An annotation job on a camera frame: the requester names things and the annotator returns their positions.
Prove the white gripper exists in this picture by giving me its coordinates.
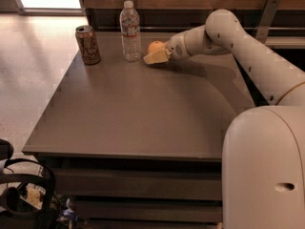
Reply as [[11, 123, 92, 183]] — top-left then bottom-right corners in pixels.
[[144, 32, 191, 65]]

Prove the orange fruit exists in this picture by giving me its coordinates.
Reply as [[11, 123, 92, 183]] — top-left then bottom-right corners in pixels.
[[148, 41, 164, 53]]

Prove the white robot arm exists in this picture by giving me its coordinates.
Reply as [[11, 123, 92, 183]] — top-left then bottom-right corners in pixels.
[[144, 10, 305, 229]]

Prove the clear plastic water bottle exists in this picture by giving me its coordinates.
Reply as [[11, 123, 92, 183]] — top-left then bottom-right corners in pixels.
[[120, 0, 141, 62]]

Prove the brown gold drink can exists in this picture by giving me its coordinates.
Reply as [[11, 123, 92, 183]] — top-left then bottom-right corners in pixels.
[[75, 25, 101, 65]]

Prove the grey drawer cabinet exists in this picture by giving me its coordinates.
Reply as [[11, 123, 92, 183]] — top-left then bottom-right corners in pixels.
[[24, 32, 254, 229]]

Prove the grey metal wall bracket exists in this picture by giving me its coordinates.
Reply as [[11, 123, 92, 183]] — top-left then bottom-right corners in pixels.
[[254, 0, 282, 43]]

